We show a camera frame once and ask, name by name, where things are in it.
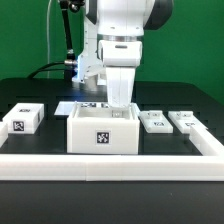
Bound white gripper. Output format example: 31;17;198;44
98;40;142;108

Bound white cabinet door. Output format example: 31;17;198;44
139;110;173;133
168;111;205;134

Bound white cabinet body box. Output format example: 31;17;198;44
67;102;140;155

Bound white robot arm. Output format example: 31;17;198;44
73;0;173;109

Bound white cabinet top block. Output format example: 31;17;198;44
3;103;44;134

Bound white marker sheet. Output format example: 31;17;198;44
54;101;141;117

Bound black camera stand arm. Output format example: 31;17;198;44
59;0;85;66

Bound black cable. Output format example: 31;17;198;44
27;61;74;80

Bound white thin cable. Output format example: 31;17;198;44
46;0;54;79

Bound white U-shaped fence frame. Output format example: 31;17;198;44
0;126;224;181

